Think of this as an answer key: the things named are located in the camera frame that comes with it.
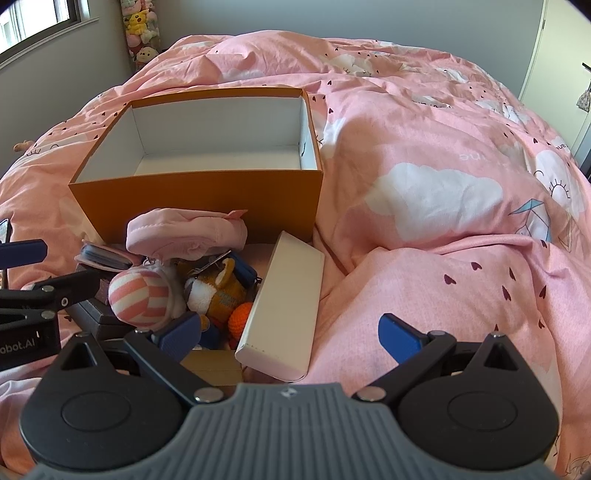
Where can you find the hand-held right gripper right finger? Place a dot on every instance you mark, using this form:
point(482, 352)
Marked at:
point(398, 339)

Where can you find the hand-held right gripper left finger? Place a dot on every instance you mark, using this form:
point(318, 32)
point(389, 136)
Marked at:
point(178, 331)

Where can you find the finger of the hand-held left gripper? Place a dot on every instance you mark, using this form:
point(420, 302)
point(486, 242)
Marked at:
point(25, 253)
point(55, 288)

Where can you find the dark grey box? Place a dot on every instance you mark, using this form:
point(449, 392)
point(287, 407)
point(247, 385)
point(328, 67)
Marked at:
point(94, 318)

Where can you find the pink fabric pouch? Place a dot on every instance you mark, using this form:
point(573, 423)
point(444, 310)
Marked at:
point(184, 233)

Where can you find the orange cardboard box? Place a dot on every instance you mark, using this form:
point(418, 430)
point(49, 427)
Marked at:
point(198, 203)

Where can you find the pink white striped plush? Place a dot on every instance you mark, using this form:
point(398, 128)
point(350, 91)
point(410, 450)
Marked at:
point(138, 295)

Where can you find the dark blue card case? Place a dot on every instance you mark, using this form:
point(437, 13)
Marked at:
point(104, 257)

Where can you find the orange crochet ball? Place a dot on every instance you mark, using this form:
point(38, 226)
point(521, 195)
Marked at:
point(240, 321)

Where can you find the small tan plush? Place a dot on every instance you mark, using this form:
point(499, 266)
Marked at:
point(19, 147)

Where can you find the long white box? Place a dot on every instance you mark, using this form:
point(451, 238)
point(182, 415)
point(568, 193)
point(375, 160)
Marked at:
point(284, 304)

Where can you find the pink printed blanket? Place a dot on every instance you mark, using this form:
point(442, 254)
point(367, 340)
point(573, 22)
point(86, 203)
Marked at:
point(415, 184)

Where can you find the window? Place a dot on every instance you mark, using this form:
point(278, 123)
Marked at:
point(32, 18)

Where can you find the pile of plush toys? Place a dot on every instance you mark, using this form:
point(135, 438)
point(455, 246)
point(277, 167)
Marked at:
point(141, 32)

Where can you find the hanging fabric pouch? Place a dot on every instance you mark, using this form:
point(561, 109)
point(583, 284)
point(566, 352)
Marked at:
point(584, 97)

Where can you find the white door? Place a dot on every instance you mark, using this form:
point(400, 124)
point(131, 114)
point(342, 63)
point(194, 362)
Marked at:
point(561, 55)

